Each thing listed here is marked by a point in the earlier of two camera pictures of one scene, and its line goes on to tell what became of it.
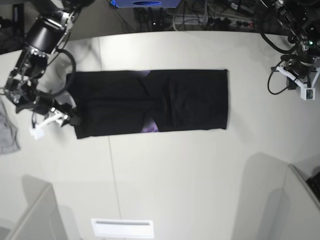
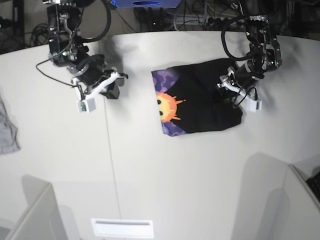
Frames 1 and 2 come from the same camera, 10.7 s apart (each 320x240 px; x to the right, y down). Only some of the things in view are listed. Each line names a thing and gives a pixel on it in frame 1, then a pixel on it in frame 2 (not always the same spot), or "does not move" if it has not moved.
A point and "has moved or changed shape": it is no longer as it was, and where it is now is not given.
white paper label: (123, 228) does not move
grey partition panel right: (302, 221) does not move
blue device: (146, 3) does not move
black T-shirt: (118, 102) has moved or changed shape
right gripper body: (300, 64) -> (264, 55)
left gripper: (22, 84) -> (64, 28)
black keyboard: (314, 183) does not move
